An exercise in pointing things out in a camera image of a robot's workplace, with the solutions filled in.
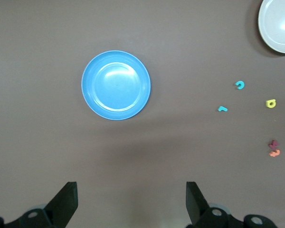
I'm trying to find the beige plate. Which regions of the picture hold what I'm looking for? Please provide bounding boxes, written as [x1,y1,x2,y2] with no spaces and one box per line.
[257,0,285,54]

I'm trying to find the blue plate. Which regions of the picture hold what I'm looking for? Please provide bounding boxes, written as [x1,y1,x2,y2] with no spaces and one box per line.
[81,50,152,121]

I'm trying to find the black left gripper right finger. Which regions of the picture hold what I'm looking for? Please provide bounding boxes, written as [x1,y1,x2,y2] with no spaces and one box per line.
[185,181,279,228]

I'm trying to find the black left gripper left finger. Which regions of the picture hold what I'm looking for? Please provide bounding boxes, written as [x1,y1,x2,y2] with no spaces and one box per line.
[0,181,78,228]

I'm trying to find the brown table cover mat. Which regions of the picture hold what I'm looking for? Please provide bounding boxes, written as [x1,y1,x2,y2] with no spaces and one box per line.
[0,0,285,228]

